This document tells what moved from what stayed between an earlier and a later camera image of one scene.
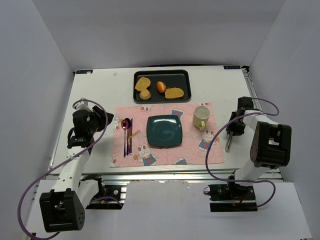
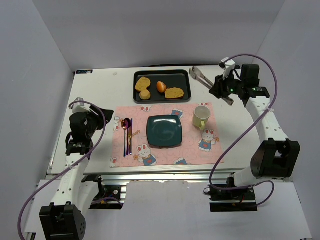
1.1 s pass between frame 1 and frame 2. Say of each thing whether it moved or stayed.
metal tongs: moved
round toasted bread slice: stayed
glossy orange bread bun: stayed
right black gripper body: moved
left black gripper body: stayed
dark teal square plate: stayed
